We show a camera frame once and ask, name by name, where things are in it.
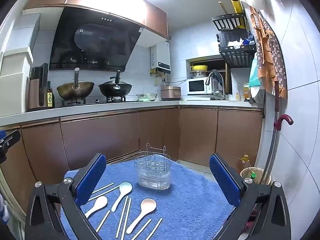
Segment orange floral apron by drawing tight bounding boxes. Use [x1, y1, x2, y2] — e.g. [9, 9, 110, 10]
[250, 7, 287, 99]

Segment kitchen faucet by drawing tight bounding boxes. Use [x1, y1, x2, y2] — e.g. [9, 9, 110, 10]
[206, 69, 226, 100]

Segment blue towel mat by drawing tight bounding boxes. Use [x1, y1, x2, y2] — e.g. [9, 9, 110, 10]
[58, 160, 237, 240]

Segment steel bowl on counter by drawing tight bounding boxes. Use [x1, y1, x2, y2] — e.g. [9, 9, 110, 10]
[137, 93, 157, 102]

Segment yellow roll on rack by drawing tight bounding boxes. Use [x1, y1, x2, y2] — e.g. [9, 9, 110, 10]
[231, 0, 246, 29]

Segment bronze wok with handle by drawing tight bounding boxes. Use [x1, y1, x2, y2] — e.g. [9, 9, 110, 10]
[57, 67, 94, 100]

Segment wire utensil holder clear base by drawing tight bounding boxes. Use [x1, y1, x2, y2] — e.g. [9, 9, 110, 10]
[134, 143, 171, 191]

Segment yellow cooking oil bottle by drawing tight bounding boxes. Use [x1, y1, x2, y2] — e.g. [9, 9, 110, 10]
[238, 154, 251, 173]

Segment light blue ceramic spoon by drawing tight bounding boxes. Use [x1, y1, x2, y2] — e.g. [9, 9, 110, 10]
[111, 182, 132, 212]

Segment white ceramic spoon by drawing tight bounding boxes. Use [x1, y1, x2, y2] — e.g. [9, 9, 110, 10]
[85, 196, 108, 218]

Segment red umbrella handle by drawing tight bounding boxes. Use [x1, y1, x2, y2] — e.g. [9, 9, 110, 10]
[273, 114, 294, 132]

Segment brown lower cabinets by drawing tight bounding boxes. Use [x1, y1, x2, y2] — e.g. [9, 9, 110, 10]
[1, 105, 263, 212]

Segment black range hood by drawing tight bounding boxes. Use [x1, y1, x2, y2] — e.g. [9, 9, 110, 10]
[49, 7, 141, 72]

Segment yellow pot in niche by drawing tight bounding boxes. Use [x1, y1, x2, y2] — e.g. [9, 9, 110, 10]
[191, 64, 208, 71]

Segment pink ceramic spoon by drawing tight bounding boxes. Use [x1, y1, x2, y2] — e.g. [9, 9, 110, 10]
[126, 198, 157, 234]

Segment brown thermos kettle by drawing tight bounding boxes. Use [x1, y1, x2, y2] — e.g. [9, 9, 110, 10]
[28, 63, 48, 112]

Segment oil bottle dark glass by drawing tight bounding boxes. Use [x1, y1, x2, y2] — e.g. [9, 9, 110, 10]
[47, 80, 55, 108]

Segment black wok with lid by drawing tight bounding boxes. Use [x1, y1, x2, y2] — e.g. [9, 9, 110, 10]
[99, 70, 132, 97]

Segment white water heater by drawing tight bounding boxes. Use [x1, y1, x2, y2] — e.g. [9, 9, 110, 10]
[150, 42, 171, 74]

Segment white microwave oven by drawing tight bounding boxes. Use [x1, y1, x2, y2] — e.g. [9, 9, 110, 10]
[187, 77, 212, 95]

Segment wooden chopstick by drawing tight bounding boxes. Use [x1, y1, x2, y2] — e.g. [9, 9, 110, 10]
[96, 210, 111, 233]
[92, 183, 114, 194]
[121, 198, 131, 240]
[131, 219, 152, 240]
[146, 218, 163, 240]
[116, 196, 128, 239]
[88, 185, 120, 202]

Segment teal hanging cloth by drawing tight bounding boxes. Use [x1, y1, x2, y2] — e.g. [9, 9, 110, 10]
[248, 54, 261, 88]

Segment brown rice cooker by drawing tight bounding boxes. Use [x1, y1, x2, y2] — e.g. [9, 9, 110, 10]
[160, 86, 181, 101]

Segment gas stove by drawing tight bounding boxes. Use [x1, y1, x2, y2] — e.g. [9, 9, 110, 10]
[61, 96, 126, 107]

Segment mop metal pole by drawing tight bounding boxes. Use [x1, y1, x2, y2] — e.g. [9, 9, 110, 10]
[260, 81, 279, 184]

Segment yellow detergent bottle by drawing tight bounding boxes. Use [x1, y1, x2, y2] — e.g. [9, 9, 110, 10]
[243, 83, 251, 100]

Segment black wall dish rack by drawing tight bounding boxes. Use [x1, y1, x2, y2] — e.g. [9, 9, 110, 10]
[212, 13, 257, 68]

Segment woven waste basket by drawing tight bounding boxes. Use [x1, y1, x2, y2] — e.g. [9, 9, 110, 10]
[240, 167, 264, 184]

